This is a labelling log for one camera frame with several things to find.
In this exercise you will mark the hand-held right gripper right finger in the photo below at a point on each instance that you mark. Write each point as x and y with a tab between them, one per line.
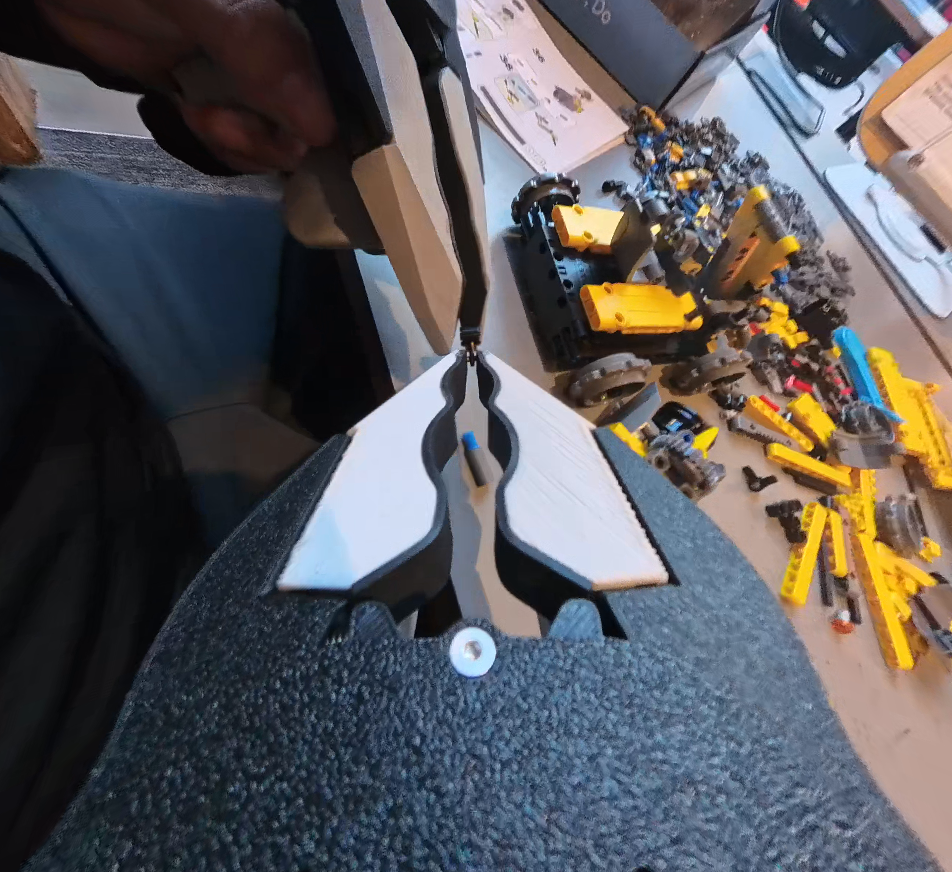
580	507

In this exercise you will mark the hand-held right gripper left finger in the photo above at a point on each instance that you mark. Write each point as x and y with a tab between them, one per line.
372	507

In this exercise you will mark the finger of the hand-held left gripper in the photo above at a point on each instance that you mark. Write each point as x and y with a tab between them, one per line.
461	113
416	232

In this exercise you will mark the grey axle connector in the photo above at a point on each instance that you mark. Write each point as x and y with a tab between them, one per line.
480	469

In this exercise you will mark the black pin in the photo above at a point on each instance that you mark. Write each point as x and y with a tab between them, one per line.
470	348

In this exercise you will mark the person's left hand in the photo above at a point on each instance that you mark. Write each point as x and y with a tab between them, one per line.
186	17

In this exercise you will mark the white instruction booklet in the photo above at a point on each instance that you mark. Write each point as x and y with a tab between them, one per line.
535	91

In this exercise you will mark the small gear wheel assembly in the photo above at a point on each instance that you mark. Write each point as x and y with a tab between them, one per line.
684	467

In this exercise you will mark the dark open cardboard box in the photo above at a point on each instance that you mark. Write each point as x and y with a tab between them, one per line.
595	2

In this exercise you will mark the black T connector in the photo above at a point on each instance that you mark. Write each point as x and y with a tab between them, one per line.
755	478

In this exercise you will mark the black triple connector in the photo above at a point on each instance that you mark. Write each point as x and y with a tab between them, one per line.
785	515

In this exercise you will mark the black yellow toy vehicle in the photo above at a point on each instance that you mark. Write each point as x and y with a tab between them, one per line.
639	307

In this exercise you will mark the pile of small dark pieces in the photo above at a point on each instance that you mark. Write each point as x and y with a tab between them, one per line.
744	143

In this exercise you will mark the orange transparent stud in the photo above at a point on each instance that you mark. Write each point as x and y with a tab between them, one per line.
843	621

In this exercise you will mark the grey curved panel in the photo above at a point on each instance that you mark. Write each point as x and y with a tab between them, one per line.
863	441

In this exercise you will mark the pile of yellow beams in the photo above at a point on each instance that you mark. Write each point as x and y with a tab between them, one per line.
877	589

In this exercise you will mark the blue curved panel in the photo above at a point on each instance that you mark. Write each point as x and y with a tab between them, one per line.
855	366

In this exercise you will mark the grey toy wheel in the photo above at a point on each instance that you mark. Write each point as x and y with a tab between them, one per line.
896	522

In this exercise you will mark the white object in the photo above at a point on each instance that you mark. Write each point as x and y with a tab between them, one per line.
892	217

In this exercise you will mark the tan tray with papers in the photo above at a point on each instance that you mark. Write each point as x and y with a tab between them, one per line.
922	106

